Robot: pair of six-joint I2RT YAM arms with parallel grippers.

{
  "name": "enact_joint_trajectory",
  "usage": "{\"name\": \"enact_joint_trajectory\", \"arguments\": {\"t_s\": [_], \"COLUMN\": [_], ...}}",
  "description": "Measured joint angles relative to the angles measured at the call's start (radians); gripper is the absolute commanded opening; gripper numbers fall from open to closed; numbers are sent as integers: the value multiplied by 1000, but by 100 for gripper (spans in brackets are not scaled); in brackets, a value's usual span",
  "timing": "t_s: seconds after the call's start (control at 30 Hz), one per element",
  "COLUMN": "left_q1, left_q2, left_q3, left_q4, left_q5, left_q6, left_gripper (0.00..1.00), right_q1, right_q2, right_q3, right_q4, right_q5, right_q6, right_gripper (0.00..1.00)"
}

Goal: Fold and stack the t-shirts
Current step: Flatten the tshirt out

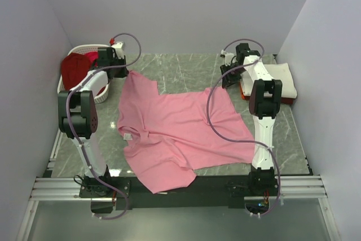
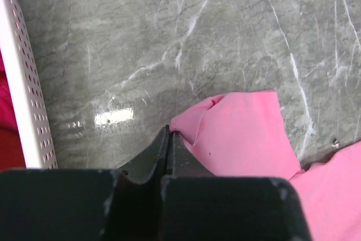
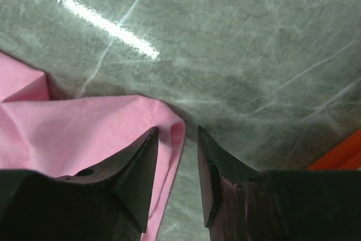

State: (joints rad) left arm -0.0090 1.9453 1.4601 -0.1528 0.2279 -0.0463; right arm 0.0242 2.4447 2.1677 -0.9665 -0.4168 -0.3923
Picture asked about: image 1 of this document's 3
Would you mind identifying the aluminium rail frame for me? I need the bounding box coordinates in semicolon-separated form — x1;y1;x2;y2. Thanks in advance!
16;176;341;240

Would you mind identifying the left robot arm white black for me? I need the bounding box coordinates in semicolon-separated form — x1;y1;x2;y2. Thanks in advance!
58;46;126;197

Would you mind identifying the folded dark red t-shirt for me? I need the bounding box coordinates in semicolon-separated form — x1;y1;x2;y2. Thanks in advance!
281;97;295;106

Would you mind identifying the folded white t-shirt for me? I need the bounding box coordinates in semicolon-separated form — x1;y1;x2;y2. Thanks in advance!
240;63;297;99

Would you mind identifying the white perforated laundry basket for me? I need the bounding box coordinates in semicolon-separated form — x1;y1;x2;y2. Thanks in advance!
57;44;110;104

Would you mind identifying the folded orange t-shirt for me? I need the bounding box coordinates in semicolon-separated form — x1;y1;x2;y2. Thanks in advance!
239;81;252;100

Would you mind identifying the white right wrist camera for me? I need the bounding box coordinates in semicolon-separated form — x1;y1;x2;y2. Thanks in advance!
220;50;235;66

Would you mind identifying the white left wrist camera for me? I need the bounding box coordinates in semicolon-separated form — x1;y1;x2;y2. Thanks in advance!
109;38;124;58

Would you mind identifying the crimson red t-shirt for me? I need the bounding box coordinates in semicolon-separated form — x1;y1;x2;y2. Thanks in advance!
84;51;98;64

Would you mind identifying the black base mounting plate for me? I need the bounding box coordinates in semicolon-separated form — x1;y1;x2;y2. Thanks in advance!
79;174;279;213

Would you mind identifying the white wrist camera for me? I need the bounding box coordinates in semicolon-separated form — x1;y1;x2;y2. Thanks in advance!
220;50;235;66
109;38;124;58

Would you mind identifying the pink t-shirt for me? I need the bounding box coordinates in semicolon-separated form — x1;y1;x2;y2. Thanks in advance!
117;71;254;194

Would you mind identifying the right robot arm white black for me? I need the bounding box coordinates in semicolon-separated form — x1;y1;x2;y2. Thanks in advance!
220;38;283;194

